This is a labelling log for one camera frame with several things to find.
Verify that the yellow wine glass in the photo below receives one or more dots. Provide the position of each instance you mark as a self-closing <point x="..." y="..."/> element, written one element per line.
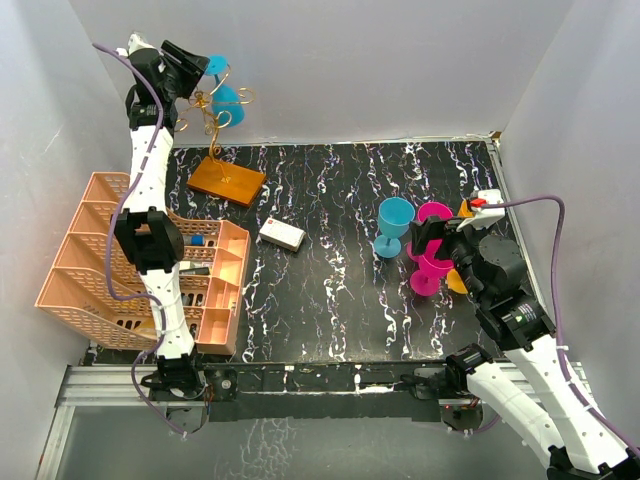
<point x="455" y="282"/>
<point x="464" y="210"/>

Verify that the blue wine glass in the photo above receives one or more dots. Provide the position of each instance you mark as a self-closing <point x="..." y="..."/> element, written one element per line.
<point x="394" y="216"/>
<point x="226" y="102"/>

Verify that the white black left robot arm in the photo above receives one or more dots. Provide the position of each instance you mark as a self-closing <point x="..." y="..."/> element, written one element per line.
<point x="150" y="240"/>

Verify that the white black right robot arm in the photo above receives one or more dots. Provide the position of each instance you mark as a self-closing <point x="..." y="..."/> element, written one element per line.
<point x="566" y="435"/>

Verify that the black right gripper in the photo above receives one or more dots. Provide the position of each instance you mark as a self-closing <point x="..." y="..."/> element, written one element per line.
<point x="432" y="228"/>

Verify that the white red small box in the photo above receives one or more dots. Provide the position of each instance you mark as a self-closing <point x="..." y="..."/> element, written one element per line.
<point x="282" y="234"/>

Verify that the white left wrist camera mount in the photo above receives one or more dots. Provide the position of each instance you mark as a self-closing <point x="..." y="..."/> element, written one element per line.
<point x="138" y="51"/>

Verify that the gold wire wine glass rack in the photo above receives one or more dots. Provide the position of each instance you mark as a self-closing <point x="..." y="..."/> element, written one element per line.
<point x="216" y="176"/>

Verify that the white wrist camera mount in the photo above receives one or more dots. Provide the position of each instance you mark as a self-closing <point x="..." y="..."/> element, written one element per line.
<point x="488" y="209"/>
<point x="138" y="51"/>

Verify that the pink plastic file organizer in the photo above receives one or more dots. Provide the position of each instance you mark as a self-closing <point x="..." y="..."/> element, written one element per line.
<point x="97" y="297"/>

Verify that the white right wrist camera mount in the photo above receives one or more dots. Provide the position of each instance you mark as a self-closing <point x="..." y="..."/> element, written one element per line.
<point x="488" y="209"/>

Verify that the pink wine glass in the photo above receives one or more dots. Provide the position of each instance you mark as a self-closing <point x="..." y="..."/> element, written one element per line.
<point x="425" y="281"/>
<point x="433" y="209"/>

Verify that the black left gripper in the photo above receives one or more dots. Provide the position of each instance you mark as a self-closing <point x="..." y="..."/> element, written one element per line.
<point x="196" y="64"/>

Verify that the black metal front rail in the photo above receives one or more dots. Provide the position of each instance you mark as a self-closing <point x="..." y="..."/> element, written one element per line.
<point x="245" y="391"/>

